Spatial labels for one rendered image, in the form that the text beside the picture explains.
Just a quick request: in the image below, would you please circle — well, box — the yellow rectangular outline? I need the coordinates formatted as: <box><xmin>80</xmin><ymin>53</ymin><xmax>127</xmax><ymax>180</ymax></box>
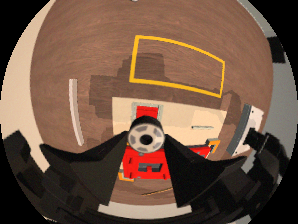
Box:
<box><xmin>129</xmin><ymin>35</ymin><xmax>225</xmax><ymax>97</ymax></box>

